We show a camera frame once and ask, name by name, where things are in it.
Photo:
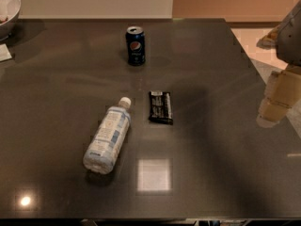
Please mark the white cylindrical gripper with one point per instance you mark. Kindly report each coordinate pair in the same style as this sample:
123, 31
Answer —
290, 41

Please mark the blue plastic water bottle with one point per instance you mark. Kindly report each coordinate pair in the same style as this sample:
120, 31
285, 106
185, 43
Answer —
103, 151

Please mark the blue pepsi can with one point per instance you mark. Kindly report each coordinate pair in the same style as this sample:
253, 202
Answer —
135, 40

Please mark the black snack bar wrapper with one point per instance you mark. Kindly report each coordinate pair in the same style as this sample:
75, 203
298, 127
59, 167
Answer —
160, 107

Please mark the white paper napkin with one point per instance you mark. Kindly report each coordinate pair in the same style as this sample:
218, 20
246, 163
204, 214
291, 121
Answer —
4, 53

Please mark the white bowl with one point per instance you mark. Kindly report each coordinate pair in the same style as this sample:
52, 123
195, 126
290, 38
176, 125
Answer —
9, 14

